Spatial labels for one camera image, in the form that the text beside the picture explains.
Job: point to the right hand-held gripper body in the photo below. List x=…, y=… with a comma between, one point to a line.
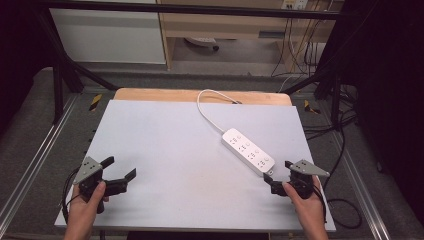
x=305, y=168

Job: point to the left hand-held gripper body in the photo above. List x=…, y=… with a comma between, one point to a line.
x=87, y=168

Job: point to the white power strip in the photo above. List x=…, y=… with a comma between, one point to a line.
x=248, y=151

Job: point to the person's right hand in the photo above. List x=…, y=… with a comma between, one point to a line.
x=308, y=213

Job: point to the person's left hand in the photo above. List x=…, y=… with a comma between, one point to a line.
x=81, y=213

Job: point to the yellow black tape marker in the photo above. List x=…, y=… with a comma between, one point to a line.
x=95, y=102
x=310, y=107

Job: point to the black curtain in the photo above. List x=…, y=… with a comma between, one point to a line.
x=393, y=100
x=16, y=50

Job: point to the white cabinet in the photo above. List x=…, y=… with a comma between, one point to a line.
x=106, y=36

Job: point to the wooden desk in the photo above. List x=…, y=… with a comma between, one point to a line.
x=226, y=25

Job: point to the aluminium rail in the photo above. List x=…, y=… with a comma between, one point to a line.
x=360, y=186
x=40, y=153

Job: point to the white wall socket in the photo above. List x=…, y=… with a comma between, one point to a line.
x=295, y=4

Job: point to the black metal frame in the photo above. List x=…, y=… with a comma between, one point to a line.
x=200, y=10

